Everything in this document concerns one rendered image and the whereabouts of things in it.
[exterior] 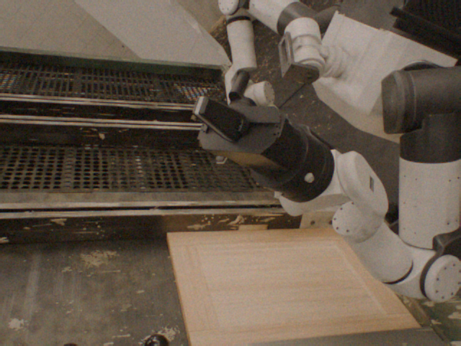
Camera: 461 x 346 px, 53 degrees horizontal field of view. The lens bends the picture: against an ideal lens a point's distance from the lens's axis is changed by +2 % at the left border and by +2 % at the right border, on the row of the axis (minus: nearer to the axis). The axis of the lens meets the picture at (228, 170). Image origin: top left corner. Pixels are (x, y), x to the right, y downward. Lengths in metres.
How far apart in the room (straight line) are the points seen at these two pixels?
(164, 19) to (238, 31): 3.40
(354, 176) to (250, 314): 0.45
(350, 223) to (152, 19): 4.11
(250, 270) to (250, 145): 0.62
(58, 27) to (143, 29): 1.76
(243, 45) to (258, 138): 0.82
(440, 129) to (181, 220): 0.64
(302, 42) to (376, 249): 0.39
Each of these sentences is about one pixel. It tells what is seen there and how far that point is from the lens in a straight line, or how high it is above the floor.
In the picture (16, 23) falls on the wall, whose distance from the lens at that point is 6.30.
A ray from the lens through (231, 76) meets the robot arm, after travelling 1.29.
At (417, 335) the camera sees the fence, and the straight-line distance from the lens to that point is 1.03.
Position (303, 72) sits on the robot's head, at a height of 1.42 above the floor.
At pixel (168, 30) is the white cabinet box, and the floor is 0.73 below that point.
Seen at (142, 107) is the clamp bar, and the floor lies 1.31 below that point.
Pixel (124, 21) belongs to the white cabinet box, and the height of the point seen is 1.08.
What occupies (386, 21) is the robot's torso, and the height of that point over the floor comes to 1.38.
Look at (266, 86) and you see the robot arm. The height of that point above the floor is 1.26.
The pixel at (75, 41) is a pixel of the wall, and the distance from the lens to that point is 6.24.
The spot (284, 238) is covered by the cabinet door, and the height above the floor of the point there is 1.04.
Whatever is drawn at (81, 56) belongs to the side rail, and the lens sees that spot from 2.46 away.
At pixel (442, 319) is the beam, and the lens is 1.09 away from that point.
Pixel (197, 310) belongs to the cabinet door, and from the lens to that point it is 0.95.
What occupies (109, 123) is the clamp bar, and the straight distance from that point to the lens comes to 1.61.
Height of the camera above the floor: 1.82
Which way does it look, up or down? 30 degrees down
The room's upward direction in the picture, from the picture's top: 52 degrees counter-clockwise
